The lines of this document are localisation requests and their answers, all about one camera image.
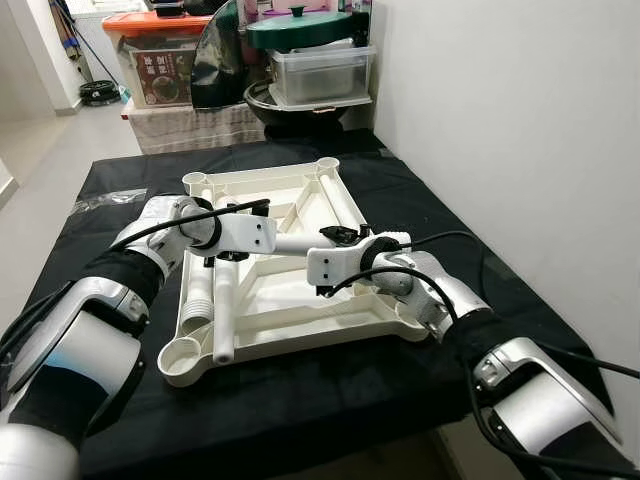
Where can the green pot lid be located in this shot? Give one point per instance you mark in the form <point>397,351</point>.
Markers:
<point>300,30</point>

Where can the black round wok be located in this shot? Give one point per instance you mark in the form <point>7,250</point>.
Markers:
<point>300,120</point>

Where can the clear plastic container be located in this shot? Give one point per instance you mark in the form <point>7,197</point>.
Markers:
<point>325,75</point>

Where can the white plastic table top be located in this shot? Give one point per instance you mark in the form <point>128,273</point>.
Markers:
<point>280,310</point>

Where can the red printed carton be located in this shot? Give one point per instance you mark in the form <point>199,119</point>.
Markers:
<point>165,78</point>

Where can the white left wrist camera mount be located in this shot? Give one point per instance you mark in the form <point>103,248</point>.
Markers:
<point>245,235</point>

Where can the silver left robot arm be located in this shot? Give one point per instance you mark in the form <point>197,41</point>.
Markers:
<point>60,360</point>

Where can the pink plastic tub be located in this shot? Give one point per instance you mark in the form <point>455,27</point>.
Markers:
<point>265,8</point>

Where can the clear plastic bag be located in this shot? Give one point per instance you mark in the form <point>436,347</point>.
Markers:
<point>105,202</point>

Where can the beige cloth covered bench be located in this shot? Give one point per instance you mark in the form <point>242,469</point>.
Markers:
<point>190,130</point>

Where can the clear storage box orange lid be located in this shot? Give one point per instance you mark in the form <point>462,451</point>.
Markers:
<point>150,20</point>

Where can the black tablecloth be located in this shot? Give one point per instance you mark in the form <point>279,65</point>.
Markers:
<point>300,420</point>

